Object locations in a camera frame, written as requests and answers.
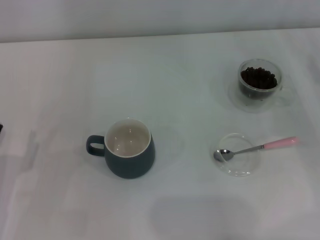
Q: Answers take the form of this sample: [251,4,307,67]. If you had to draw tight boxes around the pink-handled metal spoon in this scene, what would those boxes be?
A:
[213,136,299,163]

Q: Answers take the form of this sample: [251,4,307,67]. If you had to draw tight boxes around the dark blue-grey ceramic mug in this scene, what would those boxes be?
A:
[86,117,156,180]

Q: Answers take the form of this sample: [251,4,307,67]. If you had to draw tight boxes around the double-walled clear glass cup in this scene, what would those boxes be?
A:
[237,58,293,108]

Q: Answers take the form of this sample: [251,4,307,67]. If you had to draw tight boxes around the pile of dark coffee beans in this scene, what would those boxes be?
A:
[240,66,278,90]

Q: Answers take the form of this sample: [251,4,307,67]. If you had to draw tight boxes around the small clear glass dish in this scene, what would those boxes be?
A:
[209,132,262,178]

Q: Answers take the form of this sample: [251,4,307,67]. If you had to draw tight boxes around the clear glass saucer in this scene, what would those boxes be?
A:
[228,79,284,113]

